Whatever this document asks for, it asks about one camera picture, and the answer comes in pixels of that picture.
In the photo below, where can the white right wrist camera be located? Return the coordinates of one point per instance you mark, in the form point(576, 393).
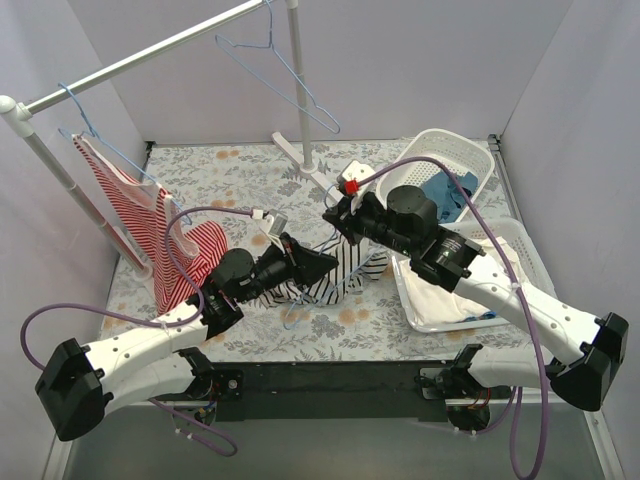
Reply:
point(350, 182)

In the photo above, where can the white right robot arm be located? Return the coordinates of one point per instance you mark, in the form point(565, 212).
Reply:
point(578, 355)

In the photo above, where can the blue garment in basket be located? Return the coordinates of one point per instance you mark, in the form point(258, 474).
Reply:
point(443, 192)

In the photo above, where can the white clothes rack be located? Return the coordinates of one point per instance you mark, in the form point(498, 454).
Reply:
point(18, 117)

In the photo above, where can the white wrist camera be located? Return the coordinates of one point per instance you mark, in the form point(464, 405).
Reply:
point(271, 223)
point(350, 182)

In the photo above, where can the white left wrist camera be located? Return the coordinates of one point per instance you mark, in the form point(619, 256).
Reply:
point(271, 223)

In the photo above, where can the red white striped tank top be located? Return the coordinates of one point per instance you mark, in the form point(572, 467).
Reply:
point(145, 209)

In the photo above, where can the black white striped tank top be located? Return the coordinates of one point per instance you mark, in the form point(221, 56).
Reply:
point(345, 280)

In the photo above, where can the floral pattern table mat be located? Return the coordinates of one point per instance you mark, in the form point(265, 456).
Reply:
point(368, 324)

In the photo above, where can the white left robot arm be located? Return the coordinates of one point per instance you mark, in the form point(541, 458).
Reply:
point(81, 384)

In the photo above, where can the white garment in basket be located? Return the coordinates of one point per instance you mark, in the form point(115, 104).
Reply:
point(434, 306)

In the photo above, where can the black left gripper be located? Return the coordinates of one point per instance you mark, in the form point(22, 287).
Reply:
point(291, 256)

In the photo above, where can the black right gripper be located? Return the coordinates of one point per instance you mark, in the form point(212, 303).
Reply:
point(355, 220)

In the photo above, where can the white perforated laundry basket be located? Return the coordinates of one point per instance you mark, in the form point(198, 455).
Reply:
point(457, 153)

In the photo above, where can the white rectangular laundry basket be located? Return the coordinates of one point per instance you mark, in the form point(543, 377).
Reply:
point(517, 238)

